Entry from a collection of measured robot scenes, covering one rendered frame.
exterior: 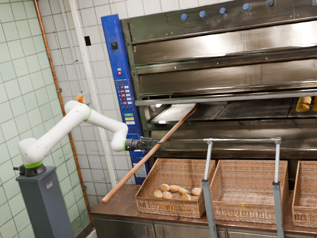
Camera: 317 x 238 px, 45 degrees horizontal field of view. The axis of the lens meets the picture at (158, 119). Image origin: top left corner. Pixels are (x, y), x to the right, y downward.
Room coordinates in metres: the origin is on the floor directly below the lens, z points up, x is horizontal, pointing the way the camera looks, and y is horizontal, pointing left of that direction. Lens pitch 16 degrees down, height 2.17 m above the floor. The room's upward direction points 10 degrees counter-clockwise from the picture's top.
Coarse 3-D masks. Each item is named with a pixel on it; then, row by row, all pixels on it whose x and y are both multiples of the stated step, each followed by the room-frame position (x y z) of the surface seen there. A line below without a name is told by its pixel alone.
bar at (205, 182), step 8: (208, 152) 2.57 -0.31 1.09; (208, 160) 2.53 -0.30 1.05; (208, 168) 2.49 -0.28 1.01; (208, 176) 2.47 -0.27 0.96; (208, 184) 2.42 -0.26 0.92; (272, 184) 2.20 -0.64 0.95; (208, 192) 2.41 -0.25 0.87; (280, 192) 2.21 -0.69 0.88; (208, 200) 2.41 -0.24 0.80; (280, 200) 2.19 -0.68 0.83; (208, 208) 2.41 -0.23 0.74; (280, 208) 2.18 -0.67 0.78; (208, 216) 2.42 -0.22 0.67; (280, 216) 2.19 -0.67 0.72; (280, 224) 2.19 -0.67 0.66; (216, 232) 2.43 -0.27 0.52; (280, 232) 2.19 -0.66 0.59
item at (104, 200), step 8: (184, 120) 3.12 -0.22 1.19; (176, 128) 2.94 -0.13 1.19; (168, 136) 2.77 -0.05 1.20; (160, 144) 2.63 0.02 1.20; (152, 152) 2.50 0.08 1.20; (144, 160) 2.38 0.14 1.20; (136, 168) 2.27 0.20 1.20; (128, 176) 2.17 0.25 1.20; (120, 184) 2.07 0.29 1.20; (112, 192) 1.99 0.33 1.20; (104, 200) 1.91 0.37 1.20
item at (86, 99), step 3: (78, 93) 3.52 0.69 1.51; (81, 93) 3.50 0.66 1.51; (84, 93) 3.47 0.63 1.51; (87, 93) 3.51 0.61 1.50; (78, 96) 3.49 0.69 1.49; (81, 96) 3.48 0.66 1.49; (84, 96) 3.46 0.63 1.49; (87, 96) 3.50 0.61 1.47; (84, 99) 3.46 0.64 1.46; (87, 99) 3.49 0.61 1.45; (81, 102) 3.48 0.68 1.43; (84, 102) 3.47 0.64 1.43; (87, 102) 3.48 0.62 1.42
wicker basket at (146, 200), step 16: (160, 160) 3.20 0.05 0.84; (176, 160) 3.12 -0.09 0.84; (192, 160) 3.05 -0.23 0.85; (160, 176) 3.18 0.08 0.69; (176, 176) 3.09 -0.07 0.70; (192, 176) 3.03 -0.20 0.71; (144, 192) 2.94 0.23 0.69; (176, 192) 3.02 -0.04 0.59; (144, 208) 2.78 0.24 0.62; (160, 208) 2.79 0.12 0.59; (176, 208) 2.64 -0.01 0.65; (192, 208) 2.58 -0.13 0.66
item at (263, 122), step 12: (192, 120) 3.11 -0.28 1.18; (204, 120) 3.05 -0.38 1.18; (216, 120) 3.00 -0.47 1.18; (228, 120) 2.94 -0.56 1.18; (240, 120) 2.89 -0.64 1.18; (252, 120) 2.84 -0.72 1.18; (264, 120) 2.79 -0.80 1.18; (276, 120) 2.75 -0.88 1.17; (288, 120) 2.71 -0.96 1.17; (300, 120) 2.67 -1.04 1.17; (312, 120) 2.63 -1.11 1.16
